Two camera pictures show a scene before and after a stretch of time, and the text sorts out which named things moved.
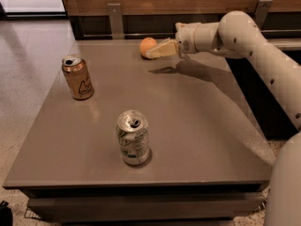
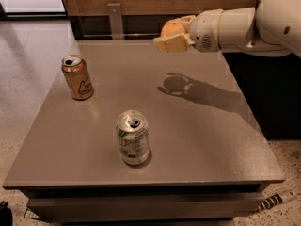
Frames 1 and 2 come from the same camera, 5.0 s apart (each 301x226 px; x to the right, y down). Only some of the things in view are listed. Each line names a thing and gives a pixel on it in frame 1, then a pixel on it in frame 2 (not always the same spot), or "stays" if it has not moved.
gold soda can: [78, 76] stays
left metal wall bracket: [115, 9] stays
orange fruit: [146, 44] to [171, 29]
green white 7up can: [134, 136] stays
